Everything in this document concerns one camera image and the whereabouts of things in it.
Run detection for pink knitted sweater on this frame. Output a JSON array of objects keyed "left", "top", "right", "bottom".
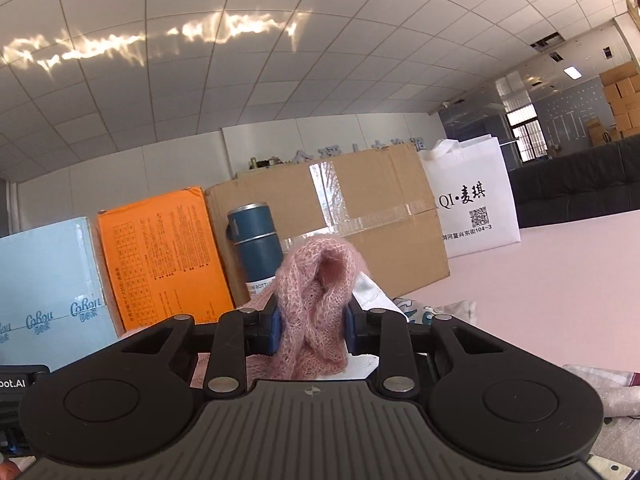
[{"left": 188, "top": 234, "right": 371, "bottom": 390}]

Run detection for white t-shirt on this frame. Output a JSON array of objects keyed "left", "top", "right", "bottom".
[{"left": 335, "top": 272, "right": 477, "bottom": 379}]

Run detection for dark blue vacuum bottle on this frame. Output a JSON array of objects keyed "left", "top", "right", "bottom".
[{"left": 227, "top": 202, "right": 283, "bottom": 298}]

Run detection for orange cardboard box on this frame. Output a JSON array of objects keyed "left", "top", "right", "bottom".
[{"left": 96, "top": 186, "right": 233, "bottom": 332}]

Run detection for brown cardboard box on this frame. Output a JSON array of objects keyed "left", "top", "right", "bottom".
[{"left": 205, "top": 144, "right": 450, "bottom": 306}]

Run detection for white shopping bag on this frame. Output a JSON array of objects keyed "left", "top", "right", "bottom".
[{"left": 421, "top": 134, "right": 521, "bottom": 258}]

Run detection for light blue cardboard box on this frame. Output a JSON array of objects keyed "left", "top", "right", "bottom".
[{"left": 0, "top": 217, "right": 125, "bottom": 370}]

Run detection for cartoon patterned grey bedsheet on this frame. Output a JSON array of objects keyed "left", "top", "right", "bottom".
[{"left": 564, "top": 365, "right": 640, "bottom": 479}]

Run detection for black sofa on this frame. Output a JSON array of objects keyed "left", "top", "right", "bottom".
[{"left": 509, "top": 136, "right": 640, "bottom": 229}]

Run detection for stacked brown cartons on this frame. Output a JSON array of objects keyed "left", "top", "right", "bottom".
[{"left": 586, "top": 61, "right": 639, "bottom": 146}]

